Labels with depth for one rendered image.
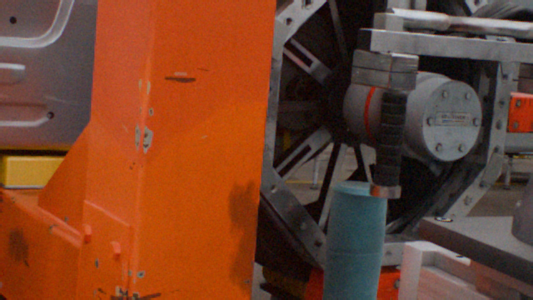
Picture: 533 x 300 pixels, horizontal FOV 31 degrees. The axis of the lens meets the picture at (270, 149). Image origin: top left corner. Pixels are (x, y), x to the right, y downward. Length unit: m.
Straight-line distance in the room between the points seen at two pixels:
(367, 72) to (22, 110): 0.55
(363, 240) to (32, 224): 0.49
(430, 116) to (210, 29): 0.51
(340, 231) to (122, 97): 0.50
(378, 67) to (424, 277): 0.48
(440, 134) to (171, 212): 0.56
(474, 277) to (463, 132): 0.66
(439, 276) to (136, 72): 0.40
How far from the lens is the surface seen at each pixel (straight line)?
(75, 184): 1.32
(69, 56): 1.58
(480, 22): 1.54
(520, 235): 0.83
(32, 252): 1.42
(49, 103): 1.58
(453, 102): 1.52
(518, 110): 1.83
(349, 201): 1.47
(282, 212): 1.54
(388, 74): 1.34
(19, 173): 1.58
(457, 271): 0.93
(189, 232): 1.12
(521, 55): 1.55
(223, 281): 1.16
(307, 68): 1.65
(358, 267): 1.49
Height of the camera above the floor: 0.98
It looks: 8 degrees down
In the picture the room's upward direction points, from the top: 5 degrees clockwise
